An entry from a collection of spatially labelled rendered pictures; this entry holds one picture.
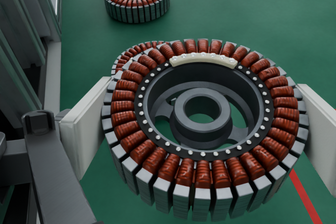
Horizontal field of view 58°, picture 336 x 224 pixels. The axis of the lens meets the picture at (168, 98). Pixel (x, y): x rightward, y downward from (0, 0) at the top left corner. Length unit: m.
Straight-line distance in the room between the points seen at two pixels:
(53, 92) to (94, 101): 0.28
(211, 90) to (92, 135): 0.07
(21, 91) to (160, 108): 0.19
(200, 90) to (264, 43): 0.31
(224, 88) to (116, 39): 0.31
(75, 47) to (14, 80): 0.18
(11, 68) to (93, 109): 0.18
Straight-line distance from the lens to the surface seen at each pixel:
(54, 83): 0.45
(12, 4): 0.40
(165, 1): 0.52
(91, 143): 0.16
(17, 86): 0.33
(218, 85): 0.20
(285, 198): 0.34
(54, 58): 0.49
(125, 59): 0.40
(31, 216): 0.33
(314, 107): 0.17
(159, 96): 0.19
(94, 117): 0.16
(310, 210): 0.34
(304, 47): 0.50
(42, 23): 0.48
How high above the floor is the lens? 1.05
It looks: 50 degrees down
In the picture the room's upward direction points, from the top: 2 degrees counter-clockwise
